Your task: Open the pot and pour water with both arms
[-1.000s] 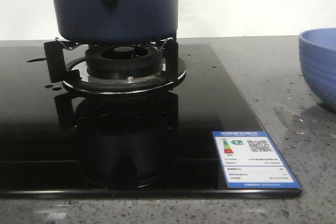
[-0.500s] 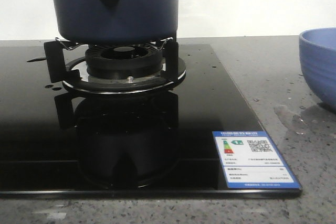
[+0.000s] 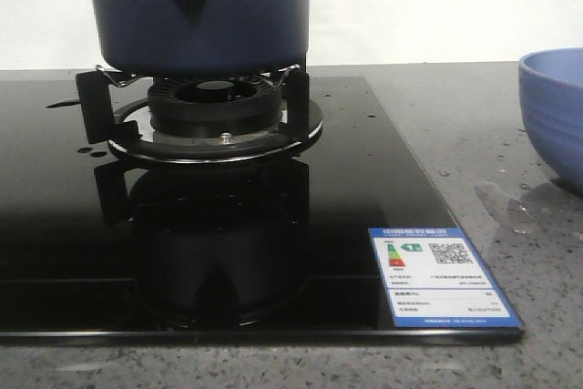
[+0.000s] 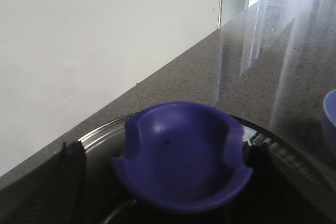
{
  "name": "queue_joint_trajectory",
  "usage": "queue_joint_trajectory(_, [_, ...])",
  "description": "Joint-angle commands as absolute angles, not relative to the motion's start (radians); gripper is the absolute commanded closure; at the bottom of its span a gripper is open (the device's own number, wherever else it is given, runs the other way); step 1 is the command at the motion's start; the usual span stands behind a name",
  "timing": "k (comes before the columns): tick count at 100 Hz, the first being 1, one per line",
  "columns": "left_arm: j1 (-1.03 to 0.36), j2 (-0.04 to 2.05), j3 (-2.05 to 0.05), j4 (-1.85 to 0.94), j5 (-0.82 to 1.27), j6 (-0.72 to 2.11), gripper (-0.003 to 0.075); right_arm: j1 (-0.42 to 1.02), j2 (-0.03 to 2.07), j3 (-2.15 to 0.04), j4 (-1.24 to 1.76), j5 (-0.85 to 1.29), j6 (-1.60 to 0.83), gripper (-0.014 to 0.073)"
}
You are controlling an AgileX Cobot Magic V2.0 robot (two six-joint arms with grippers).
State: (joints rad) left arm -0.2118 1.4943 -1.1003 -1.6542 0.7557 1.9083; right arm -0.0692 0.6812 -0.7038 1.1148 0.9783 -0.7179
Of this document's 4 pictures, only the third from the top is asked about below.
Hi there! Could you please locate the black pot support grate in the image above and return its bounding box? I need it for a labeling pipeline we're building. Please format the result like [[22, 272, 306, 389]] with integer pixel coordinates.
[[76, 65, 323, 165]]

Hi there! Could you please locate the dark blue cooking pot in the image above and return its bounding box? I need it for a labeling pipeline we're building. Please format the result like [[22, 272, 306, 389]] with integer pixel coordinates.
[[92, 0, 309, 77]]

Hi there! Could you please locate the light blue bowl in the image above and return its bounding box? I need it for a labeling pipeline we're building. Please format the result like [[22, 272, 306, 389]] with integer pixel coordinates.
[[518, 47, 582, 192]]

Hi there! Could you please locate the black gas burner head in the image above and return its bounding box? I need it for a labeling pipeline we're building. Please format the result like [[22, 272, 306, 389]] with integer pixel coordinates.
[[148, 79, 282, 138]]

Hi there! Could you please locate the black glass gas cooktop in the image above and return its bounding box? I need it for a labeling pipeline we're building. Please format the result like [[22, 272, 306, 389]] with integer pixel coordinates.
[[1, 77, 524, 345]]

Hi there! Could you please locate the blue energy efficiency label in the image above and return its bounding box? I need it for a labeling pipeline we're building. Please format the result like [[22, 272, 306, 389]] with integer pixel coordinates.
[[369, 228, 522, 329]]

